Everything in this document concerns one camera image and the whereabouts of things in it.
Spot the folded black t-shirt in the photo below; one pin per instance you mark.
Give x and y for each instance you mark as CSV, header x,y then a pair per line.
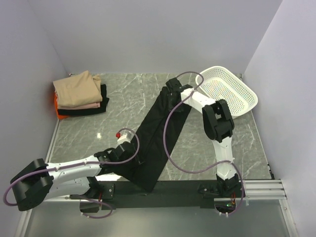
x,y
89,112

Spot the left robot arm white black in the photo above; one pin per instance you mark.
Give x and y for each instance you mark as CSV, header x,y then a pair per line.
x,y
40,181

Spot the folded pink t-shirt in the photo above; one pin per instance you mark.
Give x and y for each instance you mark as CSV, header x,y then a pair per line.
x,y
82,107

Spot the folded beige t-shirt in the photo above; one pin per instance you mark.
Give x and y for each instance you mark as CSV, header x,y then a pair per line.
x,y
78,90

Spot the aluminium rail frame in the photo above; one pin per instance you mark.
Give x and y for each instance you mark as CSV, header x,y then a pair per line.
x,y
254,189

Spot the black t-shirt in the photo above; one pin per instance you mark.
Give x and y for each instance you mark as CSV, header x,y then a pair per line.
x,y
149,141
89,112

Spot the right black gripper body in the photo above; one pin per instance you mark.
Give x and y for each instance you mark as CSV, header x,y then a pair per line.
x,y
172,103

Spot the white perforated plastic basket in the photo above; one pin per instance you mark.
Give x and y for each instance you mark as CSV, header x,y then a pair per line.
x,y
219,83

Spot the folded orange t-shirt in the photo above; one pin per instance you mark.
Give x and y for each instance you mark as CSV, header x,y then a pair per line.
x,y
60,117

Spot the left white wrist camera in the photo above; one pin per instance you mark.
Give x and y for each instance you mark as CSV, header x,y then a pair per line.
x,y
123,137

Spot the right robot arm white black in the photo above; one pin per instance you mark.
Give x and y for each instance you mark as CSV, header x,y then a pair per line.
x,y
218,126

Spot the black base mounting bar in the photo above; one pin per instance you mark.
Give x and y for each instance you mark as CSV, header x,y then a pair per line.
x,y
183,193

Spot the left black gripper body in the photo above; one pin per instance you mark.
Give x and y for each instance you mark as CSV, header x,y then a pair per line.
x,y
133,162

